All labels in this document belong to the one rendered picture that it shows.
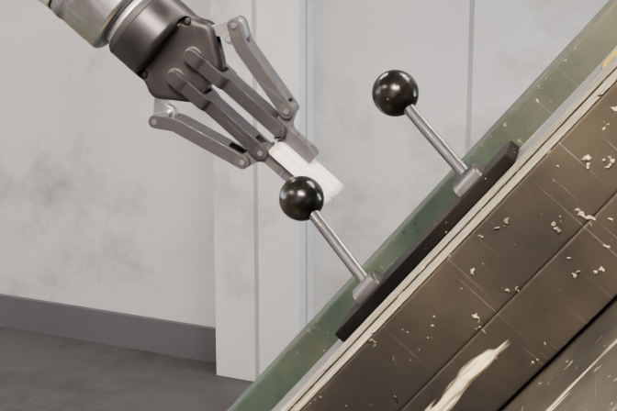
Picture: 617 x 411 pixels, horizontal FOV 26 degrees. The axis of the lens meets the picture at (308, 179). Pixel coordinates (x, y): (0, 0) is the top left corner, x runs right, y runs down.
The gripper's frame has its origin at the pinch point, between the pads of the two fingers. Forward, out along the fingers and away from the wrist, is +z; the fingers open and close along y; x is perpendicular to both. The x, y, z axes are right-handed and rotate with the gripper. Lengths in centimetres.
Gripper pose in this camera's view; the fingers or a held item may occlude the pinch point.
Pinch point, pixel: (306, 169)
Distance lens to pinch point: 117.3
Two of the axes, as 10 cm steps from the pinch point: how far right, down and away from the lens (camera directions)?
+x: -2.2, 2.4, -9.5
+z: 7.5, 6.7, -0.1
